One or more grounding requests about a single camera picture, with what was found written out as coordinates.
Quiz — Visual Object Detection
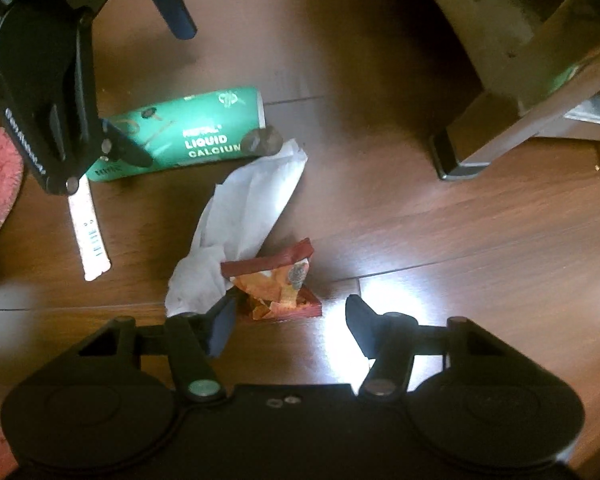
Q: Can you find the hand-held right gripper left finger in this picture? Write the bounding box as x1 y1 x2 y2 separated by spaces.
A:
77 292 238 403

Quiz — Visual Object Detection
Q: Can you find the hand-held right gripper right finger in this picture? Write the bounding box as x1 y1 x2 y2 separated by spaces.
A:
345 294 511 401

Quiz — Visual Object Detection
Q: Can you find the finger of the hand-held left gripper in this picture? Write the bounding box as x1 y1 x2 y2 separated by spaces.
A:
115 0 198 41
100 120 153 168

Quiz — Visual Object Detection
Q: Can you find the red orange snack wrapper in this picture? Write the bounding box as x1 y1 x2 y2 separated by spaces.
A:
221 237 323 322

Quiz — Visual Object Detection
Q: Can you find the green carton box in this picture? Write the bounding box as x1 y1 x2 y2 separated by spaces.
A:
85 86 267 181

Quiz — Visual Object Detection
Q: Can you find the white tissue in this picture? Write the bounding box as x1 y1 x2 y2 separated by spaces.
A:
165 139 308 318

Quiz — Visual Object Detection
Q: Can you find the white strip sachet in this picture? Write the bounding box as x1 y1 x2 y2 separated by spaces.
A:
67 180 112 281

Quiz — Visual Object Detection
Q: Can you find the dark brown lump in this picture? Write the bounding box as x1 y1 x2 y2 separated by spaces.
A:
242 127 284 156

